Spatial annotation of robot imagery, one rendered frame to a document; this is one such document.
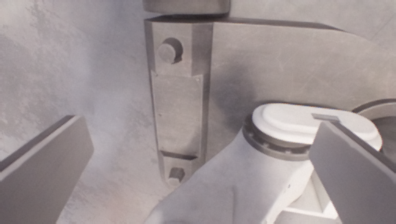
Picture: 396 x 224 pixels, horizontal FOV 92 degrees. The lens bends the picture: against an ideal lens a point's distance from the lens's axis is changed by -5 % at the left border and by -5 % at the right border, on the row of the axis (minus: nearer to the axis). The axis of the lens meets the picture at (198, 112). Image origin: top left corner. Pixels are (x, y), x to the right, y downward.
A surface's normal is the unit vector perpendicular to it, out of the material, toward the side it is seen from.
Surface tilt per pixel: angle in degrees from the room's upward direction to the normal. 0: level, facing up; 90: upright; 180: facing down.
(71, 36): 0
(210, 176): 90
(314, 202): 90
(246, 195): 90
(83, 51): 0
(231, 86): 0
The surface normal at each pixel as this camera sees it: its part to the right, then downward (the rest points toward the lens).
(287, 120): 0.02, -0.86
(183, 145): -0.21, 0.49
